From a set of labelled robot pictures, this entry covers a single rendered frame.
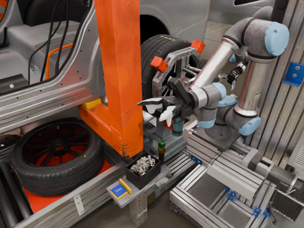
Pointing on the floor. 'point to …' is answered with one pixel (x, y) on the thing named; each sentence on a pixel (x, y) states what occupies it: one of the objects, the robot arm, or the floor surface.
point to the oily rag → (5, 139)
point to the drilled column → (139, 209)
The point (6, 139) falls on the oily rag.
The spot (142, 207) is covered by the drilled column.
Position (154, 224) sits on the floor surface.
